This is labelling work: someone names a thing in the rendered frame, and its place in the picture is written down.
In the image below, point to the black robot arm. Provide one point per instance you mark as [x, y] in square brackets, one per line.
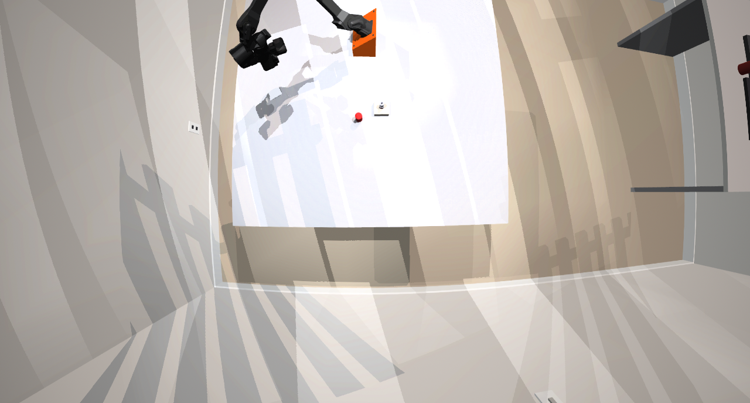
[257, 42]

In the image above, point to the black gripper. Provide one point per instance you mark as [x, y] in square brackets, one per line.
[277, 47]

